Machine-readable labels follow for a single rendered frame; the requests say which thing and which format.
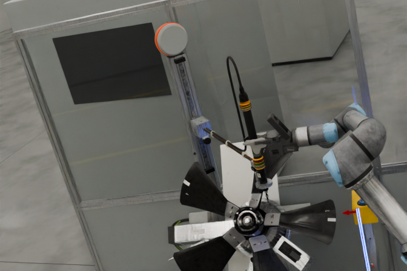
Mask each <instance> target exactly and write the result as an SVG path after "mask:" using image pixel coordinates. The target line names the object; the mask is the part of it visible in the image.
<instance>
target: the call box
mask: <svg viewBox="0 0 407 271"><path fill-rule="evenodd" d="M360 199H361V198H360V197H359V196H358V195H357V194H356V192H355V191H354V190H353V191H352V211H356V209H357V208H358V209H359V212H360V218H361V222H362V224H369V223H378V218H377V217H376V216H375V215H374V213H373V212H372V211H371V210H370V208H369V207H368V206H367V205H366V204H363V205H362V204H359V200H360ZM353 216H354V221H355V224H356V225H357V224H359V221H358V218H357V213H353Z"/></svg>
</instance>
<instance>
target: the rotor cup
mask: <svg viewBox="0 0 407 271"><path fill-rule="evenodd" d="M265 215H266V212H265V211H263V210H261V209H260V208H259V209H255V208H253V207H250V206H245V207H242V208H240V209H239V210H238V211H237V212H236V213H235V214H234V217H233V225H234V228H235V230H237V232H238V233H240V234H242V235H243V236H244V237H245V238H246V240H248V238H251V237H256V236H259V235H265V236H267V235H268V232H269V231H270V227H266V228H264V221H265ZM246 218H248V219H249V220H250V222H249V223H245V219H246ZM262 219H263V221H262ZM253 234H255V236H254V235H253Z"/></svg>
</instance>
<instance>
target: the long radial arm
mask: <svg viewBox="0 0 407 271"><path fill-rule="evenodd" d="M233 226H234V225H233V220H228V221H217V222H210V223H199V224H189V225H182V226H175V227H174V235H175V243H177V244H181V245H189V244H196V243H199V242H201V241H204V240H206V239H211V240H212V239H214V238H217V237H220V236H223V235H224V234H225V233H226V232H227V231H228V230H230V229H231V228H232V227H233Z"/></svg>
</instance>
